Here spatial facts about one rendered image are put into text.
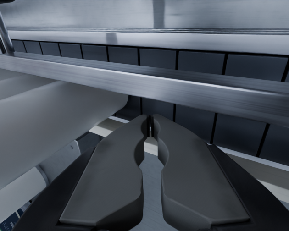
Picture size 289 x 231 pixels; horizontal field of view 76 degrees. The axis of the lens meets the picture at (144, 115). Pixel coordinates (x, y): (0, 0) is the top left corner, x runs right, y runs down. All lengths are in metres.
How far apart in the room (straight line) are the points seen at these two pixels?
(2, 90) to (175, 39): 0.16
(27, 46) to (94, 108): 0.18
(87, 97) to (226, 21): 0.14
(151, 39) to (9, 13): 0.32
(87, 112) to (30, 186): 0.38
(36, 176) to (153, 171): 0.30
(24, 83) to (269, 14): 0.22
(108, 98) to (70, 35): 0.10
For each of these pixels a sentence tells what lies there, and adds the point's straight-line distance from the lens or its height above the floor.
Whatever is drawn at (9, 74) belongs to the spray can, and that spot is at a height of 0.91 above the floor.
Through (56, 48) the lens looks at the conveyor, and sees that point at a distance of 0.27.
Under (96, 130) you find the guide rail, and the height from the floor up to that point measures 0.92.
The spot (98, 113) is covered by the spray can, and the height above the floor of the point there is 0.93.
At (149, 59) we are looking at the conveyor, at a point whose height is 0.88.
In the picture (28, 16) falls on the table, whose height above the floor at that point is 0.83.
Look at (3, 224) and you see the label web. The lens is 0.88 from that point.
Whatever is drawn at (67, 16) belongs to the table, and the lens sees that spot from 0.32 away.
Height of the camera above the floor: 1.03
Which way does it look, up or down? 48 degrees down
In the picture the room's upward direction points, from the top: 130 degrees counter-clockwise
